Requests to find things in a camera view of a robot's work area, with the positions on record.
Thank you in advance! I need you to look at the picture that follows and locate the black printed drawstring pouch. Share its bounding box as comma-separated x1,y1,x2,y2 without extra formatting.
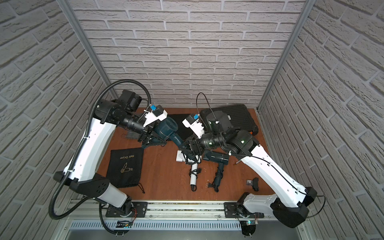
106,148,145,194

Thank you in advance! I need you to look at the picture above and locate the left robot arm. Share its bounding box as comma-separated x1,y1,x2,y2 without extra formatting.
48,79,165,220

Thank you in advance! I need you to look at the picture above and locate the white hair dryer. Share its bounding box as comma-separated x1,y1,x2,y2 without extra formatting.
176,150,201,192

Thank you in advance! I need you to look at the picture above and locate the black plastic tool case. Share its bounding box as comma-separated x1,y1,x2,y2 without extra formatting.
200,104,259,136

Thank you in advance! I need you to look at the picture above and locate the grey fabric pouch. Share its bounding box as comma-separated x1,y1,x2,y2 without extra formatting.
121,132,140,140

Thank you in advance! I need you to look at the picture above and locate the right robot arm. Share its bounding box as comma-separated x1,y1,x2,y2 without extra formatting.
179,111,320,228

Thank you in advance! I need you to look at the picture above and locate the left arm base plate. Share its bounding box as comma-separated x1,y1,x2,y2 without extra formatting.
106,201,149,218

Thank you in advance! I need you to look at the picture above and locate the aluminium rail frame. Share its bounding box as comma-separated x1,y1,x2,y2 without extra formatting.
59,199,310,232

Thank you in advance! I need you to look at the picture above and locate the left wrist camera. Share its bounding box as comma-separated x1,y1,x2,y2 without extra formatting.
143,105,168,127

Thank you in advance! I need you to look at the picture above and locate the small black adapter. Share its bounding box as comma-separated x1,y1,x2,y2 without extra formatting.
246,178,260,192

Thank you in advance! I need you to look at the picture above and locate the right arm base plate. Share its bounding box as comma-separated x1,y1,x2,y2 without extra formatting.
224,202,265,219

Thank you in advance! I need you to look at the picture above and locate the dark green hair dryer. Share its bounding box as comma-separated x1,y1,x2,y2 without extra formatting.
203,150,230,193
142,117,184,149

